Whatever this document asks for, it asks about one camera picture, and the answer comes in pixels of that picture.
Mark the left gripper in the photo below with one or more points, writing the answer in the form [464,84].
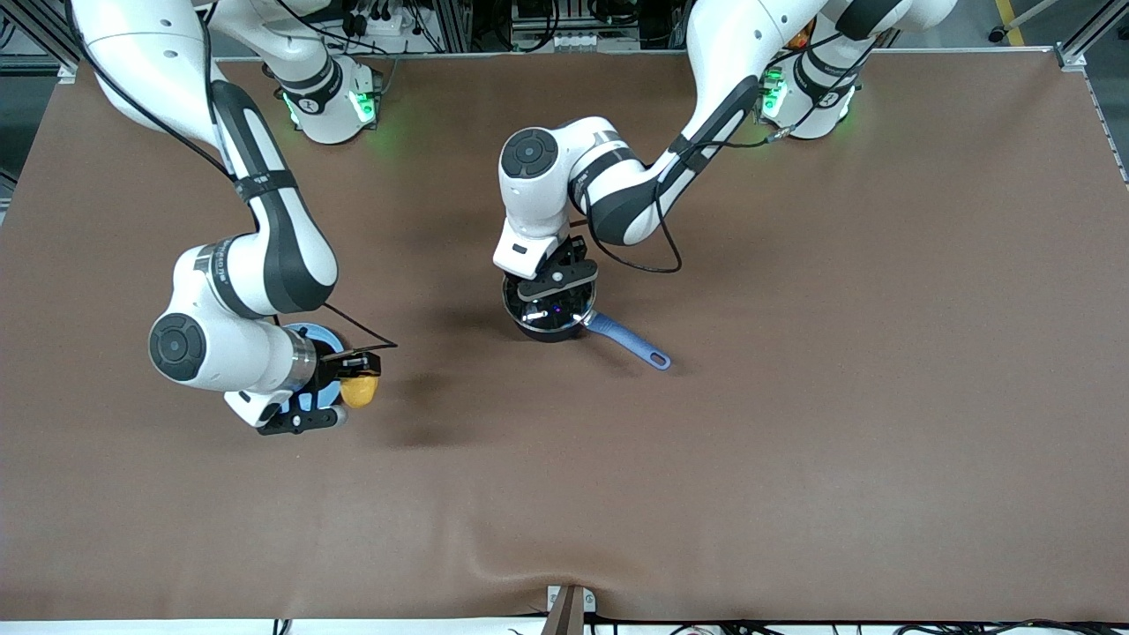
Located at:
[569,256]

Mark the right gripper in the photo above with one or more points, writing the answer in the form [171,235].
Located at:
[331,364]

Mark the yellow potato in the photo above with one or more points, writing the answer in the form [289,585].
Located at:
[360,392]

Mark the glass lid with blue knob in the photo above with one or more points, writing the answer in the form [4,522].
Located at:
[547,321]

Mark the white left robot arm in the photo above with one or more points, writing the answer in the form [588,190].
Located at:
[617,185]

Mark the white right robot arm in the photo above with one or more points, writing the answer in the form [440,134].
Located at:
[282,247]

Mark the light blue plate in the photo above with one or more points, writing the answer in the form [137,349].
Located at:
[328,337]

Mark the white power strip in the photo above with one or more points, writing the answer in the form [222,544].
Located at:
[582,41]

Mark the brown table mat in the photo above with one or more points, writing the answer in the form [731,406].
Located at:
[794,494]

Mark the pile of orange items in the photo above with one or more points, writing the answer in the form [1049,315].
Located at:
[801,37]

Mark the aluminium frame profile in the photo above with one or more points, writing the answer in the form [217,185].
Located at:
[35,35]
[1089,35]

